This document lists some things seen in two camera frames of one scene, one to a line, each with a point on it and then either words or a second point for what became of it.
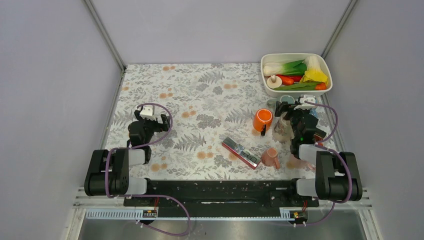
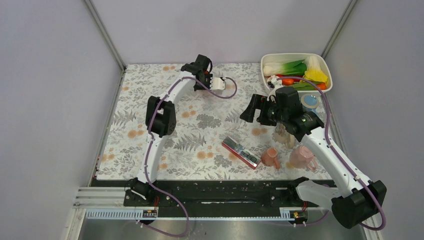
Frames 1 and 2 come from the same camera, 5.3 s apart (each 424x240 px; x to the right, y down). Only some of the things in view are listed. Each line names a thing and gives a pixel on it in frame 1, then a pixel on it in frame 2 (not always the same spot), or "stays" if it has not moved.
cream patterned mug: (282, 131) stays
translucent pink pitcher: (294, 162) stays
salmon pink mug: (269, 158) stays
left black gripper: (164, 126) to (208, 77)
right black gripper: (284, 107) to (259, 102)
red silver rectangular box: (242, 153) stays
